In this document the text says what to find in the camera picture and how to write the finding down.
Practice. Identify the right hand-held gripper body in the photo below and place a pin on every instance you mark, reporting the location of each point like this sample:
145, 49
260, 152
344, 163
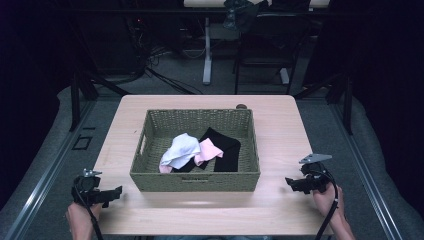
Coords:
316, 175

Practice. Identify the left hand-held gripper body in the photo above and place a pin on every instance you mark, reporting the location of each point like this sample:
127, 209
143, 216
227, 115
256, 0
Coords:
86, 186

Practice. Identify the person's right hand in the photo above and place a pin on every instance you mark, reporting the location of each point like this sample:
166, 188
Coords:
325, 201

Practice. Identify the person's left hand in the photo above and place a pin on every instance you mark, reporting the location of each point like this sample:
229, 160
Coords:
81, 218

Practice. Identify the black cloth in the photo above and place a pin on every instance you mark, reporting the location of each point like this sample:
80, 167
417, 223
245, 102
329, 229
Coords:
228, 151

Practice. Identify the green woven basket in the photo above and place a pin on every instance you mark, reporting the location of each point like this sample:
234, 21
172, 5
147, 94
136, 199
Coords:
156, 130

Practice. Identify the black metal stand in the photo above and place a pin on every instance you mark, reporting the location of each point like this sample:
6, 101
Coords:
75, 100
347, 103

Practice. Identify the white cloth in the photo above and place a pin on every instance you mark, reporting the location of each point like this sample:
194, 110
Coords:
181, 150

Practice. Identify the pink cloth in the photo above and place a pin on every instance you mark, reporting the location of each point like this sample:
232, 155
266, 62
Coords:
209, 151

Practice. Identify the small brown round object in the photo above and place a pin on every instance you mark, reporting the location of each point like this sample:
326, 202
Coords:
241, 106

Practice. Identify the white desk leg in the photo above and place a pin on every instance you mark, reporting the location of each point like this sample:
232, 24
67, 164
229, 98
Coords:
207, 53
284, 76

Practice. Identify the black chair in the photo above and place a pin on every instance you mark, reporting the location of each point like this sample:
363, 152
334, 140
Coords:
266, 40

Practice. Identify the dark cloth on chair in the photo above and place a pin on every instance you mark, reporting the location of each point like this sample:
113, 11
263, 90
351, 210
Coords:
238, 15

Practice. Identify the white desk top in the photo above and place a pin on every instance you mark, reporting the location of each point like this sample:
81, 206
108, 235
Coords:
203, 3

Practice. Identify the grey metal floor rail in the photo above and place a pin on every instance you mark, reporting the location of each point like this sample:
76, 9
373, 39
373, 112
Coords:
43, 180
366, 180

